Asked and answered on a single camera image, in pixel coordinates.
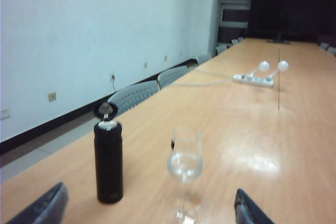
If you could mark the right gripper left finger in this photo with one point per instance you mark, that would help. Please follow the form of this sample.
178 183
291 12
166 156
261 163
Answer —
44 208

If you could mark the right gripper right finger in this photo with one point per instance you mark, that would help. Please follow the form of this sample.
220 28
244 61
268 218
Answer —
249 209

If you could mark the white power strip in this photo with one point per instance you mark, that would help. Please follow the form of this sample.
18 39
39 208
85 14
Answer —
253 81

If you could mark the wall outlet with plug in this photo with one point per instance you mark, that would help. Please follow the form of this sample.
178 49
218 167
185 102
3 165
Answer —
112 77

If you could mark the clear stemmed wine glass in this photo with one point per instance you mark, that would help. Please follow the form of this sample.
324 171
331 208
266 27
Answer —
185 166

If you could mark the grey perforated chair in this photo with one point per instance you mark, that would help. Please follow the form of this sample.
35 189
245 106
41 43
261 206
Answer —
221 49
332 51
240 39
204 58
134 96
172 77
324 46
234 41

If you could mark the black thermos cup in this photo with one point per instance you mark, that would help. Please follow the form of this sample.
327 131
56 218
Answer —
109 161

